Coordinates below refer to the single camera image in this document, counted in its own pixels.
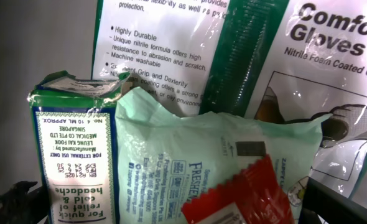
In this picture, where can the mint green wipes packet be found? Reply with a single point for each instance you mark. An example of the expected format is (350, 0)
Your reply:
(165, 161)

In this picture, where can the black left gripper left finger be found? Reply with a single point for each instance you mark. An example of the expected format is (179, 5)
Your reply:
(21, 204)

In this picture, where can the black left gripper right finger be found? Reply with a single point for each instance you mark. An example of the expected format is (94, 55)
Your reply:
(321, 201)

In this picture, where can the green white medicine box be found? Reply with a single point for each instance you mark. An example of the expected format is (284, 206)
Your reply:
(75, 133)

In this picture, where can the red sachet stick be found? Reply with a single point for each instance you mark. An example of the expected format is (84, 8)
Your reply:
(251, 197)

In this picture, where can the green glove packet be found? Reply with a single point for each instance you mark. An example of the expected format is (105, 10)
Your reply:
(279, 61)

